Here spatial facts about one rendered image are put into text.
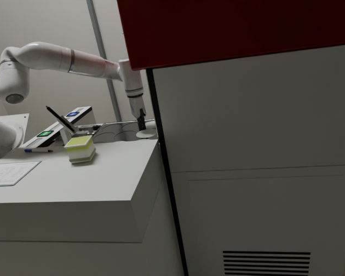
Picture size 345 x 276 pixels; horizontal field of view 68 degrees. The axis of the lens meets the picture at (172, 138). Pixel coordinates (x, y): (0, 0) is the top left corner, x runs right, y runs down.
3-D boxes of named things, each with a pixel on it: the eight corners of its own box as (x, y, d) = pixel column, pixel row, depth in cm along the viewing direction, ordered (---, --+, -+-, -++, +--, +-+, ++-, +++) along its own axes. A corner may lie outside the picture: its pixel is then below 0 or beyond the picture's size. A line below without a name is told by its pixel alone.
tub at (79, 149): (97, 151, 93) (92, 134, 90) (91, 161, 86) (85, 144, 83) (77, 154, 93) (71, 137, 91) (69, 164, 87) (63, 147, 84)
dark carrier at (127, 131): (167, 119, 133) (166, 118, 133) (152, 151, 102) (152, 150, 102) (105, 125, 140) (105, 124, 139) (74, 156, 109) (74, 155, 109)
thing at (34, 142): (97, 127, 161) (91, 105, 155) (45, 177, 111) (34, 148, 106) (84, 128, 162) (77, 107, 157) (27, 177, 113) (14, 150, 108)
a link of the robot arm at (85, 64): (60, 70, 107) (126, 83, 126) (69, 73, 95) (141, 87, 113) (63, 49, 106) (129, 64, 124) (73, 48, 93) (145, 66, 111)
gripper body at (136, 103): (124, 92, 120) (129, 114, 125) (130, 96, 111) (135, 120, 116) (139, 88, 122) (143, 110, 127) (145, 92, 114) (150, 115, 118)
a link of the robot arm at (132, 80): (120, 88, 118) (129, 91, 111) (114, 59, 112) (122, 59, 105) (137, 84, 122) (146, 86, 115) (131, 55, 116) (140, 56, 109)
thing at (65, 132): (84, 145, 99) (73, 113, 94) (79, 150, 96) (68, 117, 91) (70, 147, 101) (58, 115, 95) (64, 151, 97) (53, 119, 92)
